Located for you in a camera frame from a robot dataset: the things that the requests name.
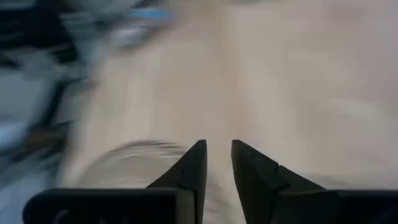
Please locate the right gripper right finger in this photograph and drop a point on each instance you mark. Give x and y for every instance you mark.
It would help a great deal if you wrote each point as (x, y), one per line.
(255, 177)

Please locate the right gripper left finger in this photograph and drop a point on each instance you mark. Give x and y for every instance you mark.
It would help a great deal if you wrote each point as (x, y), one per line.
(192, 174)

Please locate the round woven straw mat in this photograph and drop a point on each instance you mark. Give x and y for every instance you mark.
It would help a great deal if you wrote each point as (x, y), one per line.
(130, 165)

